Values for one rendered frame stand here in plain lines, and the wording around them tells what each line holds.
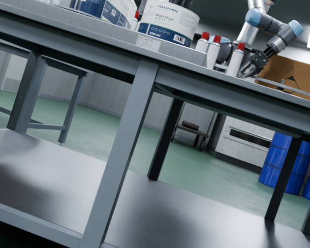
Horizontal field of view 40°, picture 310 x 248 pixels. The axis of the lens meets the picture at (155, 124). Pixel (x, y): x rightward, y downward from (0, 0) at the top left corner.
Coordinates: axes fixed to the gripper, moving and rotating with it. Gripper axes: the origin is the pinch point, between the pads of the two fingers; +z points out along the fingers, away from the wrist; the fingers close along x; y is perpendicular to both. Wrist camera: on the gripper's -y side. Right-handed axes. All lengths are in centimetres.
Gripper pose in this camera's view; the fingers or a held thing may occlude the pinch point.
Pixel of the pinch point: (240, 76)
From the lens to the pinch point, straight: 209.2
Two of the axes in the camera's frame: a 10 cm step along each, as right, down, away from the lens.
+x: 6.6, 7.5, -0.8
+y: -1.3, 0.1, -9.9
